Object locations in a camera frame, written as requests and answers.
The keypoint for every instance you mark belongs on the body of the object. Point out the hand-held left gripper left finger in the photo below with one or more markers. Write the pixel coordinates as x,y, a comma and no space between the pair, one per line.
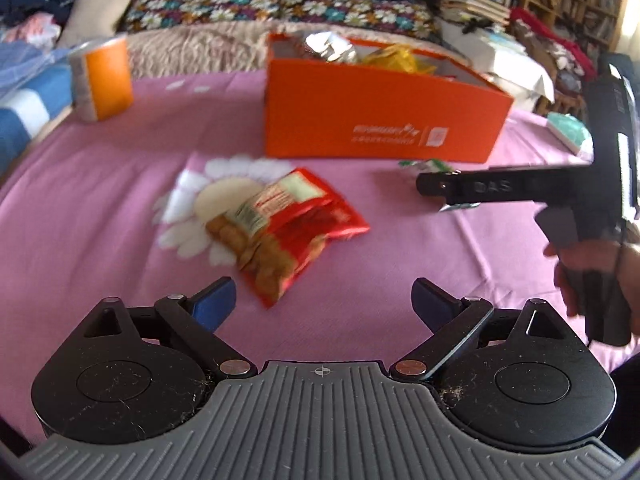
215,302

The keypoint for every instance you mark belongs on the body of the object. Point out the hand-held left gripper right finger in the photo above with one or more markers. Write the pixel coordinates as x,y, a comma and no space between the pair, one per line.
432,302

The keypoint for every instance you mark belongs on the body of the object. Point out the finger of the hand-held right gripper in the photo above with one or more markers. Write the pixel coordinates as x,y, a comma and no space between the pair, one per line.
500,187

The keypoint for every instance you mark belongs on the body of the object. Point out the clear peanut packet green edge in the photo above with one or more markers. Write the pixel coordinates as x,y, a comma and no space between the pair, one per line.
430,165

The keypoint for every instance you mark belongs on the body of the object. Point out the red clear cracker packet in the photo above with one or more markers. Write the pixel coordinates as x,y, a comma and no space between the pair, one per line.
290,225

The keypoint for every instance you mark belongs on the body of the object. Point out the orange cardboard box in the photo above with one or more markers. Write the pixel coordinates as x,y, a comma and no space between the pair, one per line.
360,105

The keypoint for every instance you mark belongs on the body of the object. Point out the yellow orange clear packet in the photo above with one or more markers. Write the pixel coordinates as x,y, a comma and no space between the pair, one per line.
395,60

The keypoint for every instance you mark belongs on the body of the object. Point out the silver snack packet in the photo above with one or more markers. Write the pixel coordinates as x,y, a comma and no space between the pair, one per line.
325,47

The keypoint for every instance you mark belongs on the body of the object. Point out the person's right hand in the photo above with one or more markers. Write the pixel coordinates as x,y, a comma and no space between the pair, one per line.
595,255

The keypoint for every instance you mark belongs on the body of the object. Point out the teal tissue pack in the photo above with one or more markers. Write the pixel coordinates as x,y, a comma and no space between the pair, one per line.
570,132

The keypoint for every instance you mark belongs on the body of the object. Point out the white paper sheet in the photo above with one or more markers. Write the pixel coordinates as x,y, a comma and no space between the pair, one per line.
510,60

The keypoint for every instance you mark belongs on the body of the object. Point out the red cloth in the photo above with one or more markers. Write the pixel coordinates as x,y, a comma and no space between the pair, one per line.
550,35

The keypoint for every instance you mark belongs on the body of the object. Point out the purple floral tablecloth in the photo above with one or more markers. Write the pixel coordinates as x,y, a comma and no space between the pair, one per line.
125,185

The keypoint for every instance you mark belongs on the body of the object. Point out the stack of books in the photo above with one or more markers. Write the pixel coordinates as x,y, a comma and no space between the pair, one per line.
472,7

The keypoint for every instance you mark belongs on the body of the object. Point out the floral daisy cushion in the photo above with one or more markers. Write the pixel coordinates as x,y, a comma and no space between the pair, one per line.
355,10
200,5

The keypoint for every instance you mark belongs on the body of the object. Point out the orange cylindrical can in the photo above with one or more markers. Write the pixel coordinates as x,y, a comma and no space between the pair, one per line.
105,80

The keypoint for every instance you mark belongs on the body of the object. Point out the blue white striped cloth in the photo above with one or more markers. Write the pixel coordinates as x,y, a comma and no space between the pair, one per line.
30,105

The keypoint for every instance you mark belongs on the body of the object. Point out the beige pillow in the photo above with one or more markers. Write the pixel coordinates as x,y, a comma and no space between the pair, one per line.
100,10

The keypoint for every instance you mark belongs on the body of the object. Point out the pile of clothes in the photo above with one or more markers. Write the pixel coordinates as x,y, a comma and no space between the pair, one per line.
25,10

